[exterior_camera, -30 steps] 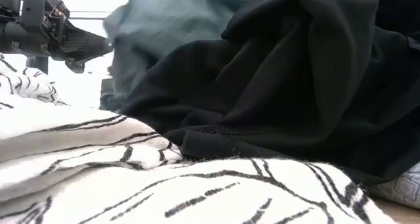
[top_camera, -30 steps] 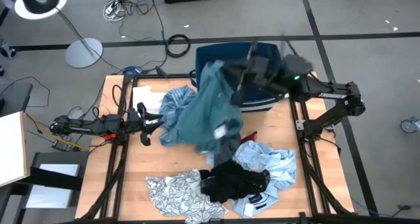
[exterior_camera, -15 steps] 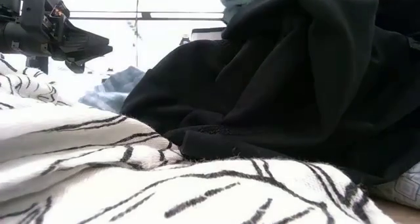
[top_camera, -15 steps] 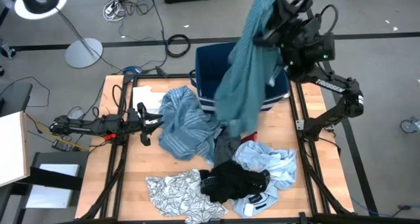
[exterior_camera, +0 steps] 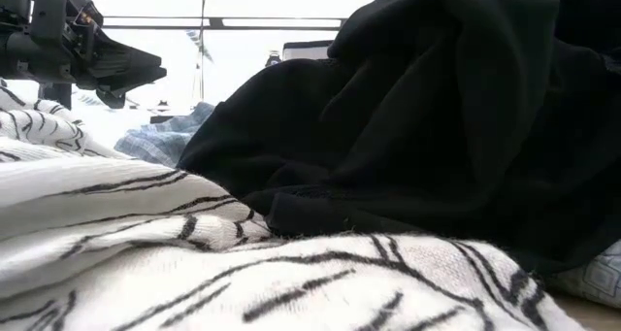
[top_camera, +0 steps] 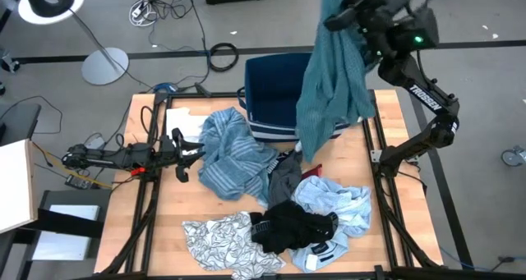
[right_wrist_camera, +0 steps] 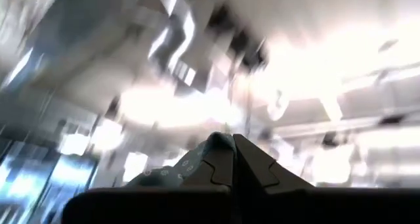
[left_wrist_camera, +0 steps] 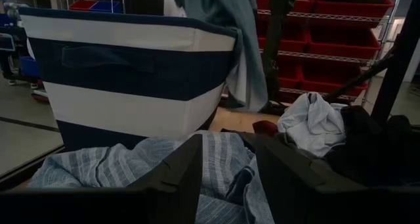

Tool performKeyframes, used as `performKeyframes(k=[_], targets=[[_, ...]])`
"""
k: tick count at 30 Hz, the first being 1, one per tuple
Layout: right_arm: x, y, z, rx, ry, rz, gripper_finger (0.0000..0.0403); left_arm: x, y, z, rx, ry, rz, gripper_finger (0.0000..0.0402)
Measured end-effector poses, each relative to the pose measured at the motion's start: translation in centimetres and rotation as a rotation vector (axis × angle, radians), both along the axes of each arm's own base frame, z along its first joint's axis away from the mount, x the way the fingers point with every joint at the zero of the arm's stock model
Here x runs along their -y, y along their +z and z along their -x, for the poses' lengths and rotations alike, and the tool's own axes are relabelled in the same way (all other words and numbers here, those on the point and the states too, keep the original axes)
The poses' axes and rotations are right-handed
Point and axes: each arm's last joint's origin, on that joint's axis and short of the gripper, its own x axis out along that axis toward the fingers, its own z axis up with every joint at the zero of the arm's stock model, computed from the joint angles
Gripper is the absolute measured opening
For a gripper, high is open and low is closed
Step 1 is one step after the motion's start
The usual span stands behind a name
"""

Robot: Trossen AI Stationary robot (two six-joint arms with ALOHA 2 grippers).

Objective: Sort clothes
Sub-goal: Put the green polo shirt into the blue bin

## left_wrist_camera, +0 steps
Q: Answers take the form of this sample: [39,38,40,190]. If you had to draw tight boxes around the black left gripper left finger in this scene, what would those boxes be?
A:
[0,133,203,224]

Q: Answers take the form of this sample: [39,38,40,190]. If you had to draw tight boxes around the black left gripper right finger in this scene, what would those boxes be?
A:
[255,139,420,224]

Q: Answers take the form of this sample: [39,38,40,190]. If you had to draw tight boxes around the white cloth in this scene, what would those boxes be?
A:
[277,91,348,158]

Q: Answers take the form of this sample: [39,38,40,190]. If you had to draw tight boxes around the blue grey garment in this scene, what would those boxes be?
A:
[173,0,269,112]

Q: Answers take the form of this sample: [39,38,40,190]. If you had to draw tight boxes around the light blue striped shirt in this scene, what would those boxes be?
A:
[28,130,275,224]

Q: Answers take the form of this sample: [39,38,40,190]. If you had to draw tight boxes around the black garment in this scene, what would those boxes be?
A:
[323,105,420,187]

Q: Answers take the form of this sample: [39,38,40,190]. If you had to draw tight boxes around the dark red cloth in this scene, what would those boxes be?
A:
[252,120,279,136]

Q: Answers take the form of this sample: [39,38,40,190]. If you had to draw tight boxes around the red storage bin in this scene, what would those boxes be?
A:
[255,0,314,14]
[277,58,305,89]
[300,61,369,99]
[311,0,394,28]
[306,26,382,60]
[257,20,310,53]

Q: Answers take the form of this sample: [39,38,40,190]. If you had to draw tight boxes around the navy white striped fabric basket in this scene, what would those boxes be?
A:
[18,7,239,152]

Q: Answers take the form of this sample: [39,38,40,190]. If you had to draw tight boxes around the blue storage bin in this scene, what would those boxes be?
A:
[89,0,121,14]
[19,56,42,79]

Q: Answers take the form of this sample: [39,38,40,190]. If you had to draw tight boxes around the black screen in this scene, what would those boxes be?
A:
[131,0,165,16]

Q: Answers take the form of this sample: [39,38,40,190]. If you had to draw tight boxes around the small red bin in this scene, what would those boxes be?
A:
[68,0,98,11]

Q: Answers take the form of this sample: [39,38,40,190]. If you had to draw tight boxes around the chrome wire shelf rack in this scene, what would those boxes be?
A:
[255,0,405,107]

